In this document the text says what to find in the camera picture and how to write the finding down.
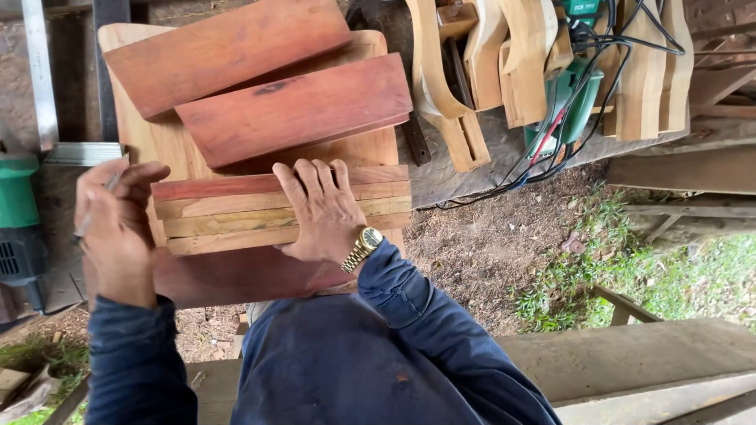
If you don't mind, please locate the person's left hand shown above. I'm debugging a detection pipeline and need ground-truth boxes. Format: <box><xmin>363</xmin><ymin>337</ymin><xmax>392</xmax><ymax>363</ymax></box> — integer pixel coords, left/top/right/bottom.
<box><xmin>74</xmin><ymin>158</ymin><xmax>172</xmax><ymax>309</ymax></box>

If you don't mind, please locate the person's right hand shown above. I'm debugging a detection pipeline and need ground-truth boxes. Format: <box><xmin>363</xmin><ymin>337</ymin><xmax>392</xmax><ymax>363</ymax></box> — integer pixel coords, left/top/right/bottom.
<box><xmin>272</xmin><ymin>158</ymin><xmax>369</xmax><ymax>268</ymax></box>

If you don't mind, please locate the grey pencil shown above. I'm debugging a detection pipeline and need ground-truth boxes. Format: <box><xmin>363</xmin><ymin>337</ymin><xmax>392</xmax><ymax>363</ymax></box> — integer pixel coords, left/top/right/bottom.
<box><xmin>72</xmin><ymin>172</ymin><xmax>122</xmax><ymax>246</ymax></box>

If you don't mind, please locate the yellowish tan wood strip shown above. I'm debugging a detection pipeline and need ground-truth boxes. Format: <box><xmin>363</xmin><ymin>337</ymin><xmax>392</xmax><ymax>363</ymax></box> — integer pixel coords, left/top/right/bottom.
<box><xmin>162</xmin><ymin>196</ymin><xmax>413</xmax><ymax>239</ymax></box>

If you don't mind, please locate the red-edged wood strip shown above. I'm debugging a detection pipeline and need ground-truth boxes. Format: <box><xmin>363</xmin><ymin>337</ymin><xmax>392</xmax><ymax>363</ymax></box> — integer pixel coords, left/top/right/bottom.
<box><xmin>151</xmin><ymin>165</ymin><xmax>410</xmax><ymax>203</ymax></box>

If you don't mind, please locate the gold wristwatch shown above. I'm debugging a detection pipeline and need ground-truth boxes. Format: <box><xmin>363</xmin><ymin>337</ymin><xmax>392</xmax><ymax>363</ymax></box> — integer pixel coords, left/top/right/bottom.
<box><xmin>341</xmin><ymin>227</ymin><xmax>385</xmax><ymax>274</ymax></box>

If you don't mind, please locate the large pale wood panel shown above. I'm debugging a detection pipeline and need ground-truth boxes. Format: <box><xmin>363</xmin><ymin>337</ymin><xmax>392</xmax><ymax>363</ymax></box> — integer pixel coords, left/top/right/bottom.
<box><xmin>97</xmin><ymin>23</ymin><xmax>407</xmax><ymax>257</ymax></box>

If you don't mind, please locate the green and black power tool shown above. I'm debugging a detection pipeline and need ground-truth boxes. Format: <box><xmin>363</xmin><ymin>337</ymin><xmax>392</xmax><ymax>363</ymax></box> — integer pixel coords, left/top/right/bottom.
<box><xmin>0</xmin><ymin>137</ymin><xmax>51</xmax><ymax>316</ymax></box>

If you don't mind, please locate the large dark red wood board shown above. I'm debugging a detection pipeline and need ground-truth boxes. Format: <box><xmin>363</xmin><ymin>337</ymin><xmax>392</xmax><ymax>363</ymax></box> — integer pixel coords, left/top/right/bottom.
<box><xmin>82</xmin><ymin>244</ymin><xmax>359</xmax><ymax>310</ymax></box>

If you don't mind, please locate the red wood block dark knot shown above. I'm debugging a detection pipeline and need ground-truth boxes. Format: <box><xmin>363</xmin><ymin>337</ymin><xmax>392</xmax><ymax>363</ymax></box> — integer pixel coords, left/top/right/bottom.
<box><xmin>175</xmin><ymin>52</ymin><xmax>414</xmax><ymax>170</ymax></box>

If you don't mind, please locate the short dark metal strip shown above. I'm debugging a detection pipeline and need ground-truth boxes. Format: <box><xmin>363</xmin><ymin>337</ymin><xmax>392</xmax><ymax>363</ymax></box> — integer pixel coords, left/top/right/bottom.
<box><xmin>401</xmin><ymin>111</ymin><xmax>433</xmax><ymax>168</ymax></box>

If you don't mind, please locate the person's blue shirt torso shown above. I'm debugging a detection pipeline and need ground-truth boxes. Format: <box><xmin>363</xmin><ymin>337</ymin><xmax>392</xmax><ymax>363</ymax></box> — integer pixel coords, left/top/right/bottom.
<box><xmin>230</xmin><ymin>292</ymin><xmax>491</xmax><ymax>425</ymax></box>

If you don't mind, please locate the dark metal bar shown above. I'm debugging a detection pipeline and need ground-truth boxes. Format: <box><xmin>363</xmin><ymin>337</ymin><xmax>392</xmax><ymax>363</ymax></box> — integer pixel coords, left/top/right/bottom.
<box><xmin>92</xmin><ymin>0</ymin><xmax>132</xmax><ymax>144</ymax></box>

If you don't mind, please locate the slotted curved pale wood leg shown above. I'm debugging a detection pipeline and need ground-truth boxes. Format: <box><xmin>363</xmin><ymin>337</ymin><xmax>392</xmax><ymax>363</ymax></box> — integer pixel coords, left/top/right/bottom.
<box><xmin>404</xmin><ymin>0</ymin><xmax>492</xmax><ymax>174</ymax></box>

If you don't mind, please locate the steel carpenter's square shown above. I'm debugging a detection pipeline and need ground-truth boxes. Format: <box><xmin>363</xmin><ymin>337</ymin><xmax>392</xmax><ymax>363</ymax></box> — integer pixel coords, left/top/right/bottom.
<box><xmin>20</xmin><ymin>0</ymin><xmax>126</xmax><ymax>167</ymax></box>

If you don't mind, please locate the long red wood block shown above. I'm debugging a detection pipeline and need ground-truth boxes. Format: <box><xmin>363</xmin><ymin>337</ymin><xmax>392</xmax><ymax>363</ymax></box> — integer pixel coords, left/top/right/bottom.
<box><xmin>103</xmin><ymin>0</ymin><xmax>354</xmax><ymax>120</ymax></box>

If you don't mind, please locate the small pale wood block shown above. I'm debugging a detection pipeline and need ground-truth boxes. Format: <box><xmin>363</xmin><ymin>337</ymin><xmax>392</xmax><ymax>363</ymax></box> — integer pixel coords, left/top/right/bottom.
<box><xmin>436</xmin><ymin>2</ymin><xmax>479</xmax><ymax>43</ymax></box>

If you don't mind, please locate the wide curved pale wood piece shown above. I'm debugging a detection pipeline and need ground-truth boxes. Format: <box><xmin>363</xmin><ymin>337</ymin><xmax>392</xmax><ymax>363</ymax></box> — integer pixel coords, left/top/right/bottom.
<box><xmin>497</xmin><ymin>0</ymin><xmax>560</xmax><ymax>130</ymax></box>

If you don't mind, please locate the green electric hand tool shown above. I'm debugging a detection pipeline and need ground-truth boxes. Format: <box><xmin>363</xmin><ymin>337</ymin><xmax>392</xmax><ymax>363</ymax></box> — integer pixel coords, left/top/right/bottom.
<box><xmin>523</xmin><ymin>58</ymin><xmax>606</xmax><ymax>159</ymax></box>

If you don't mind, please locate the weathered wood bench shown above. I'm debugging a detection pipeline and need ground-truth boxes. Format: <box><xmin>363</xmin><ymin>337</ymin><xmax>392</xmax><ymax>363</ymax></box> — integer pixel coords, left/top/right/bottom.
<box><xmin>44</xmin><ymin>318</ymin><xmax>756</xmax><ymax>425</ymax></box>

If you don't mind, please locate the green tool case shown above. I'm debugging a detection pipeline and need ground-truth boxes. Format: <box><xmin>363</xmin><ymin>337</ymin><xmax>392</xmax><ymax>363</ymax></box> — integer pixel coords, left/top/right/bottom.
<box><xmin>560</xmin><ymin>0</ymin><xmax>602</xmax><ymax>28</ymax></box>

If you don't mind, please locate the wavy pale wood piece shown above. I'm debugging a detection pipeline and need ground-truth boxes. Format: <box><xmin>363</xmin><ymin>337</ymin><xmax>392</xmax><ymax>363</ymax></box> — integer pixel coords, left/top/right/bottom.
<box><xmin>657</xmin><ymin>0</ymin><xmax>695</xmax><ymax>134</ymax></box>
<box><xmin>613</xmin><ymin>0</ymin><xmax>669</xmax><ymax>142</ymax></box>

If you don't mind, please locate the thick weathered wood beam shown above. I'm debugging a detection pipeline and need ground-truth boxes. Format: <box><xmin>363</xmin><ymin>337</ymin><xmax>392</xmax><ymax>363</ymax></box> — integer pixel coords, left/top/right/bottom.
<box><xmin>607</xmin><ymin>144</ymin><xmax>756</xmax><ymax>196</ymax></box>

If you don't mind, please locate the bundle of black cables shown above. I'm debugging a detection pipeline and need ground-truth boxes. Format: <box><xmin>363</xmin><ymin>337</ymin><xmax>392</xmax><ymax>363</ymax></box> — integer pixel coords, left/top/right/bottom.
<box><xmin>434</xmin><ymin>0</ymin><xmax>687</xmax><ymax>211</ymax></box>

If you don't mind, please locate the wooden frame of slats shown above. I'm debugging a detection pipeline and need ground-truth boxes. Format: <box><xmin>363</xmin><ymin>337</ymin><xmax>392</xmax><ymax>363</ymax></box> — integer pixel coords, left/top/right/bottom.
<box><xmin>685</xmin><ymin>0</ymin><xmax>756</xmax><ymax>120</ymax></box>

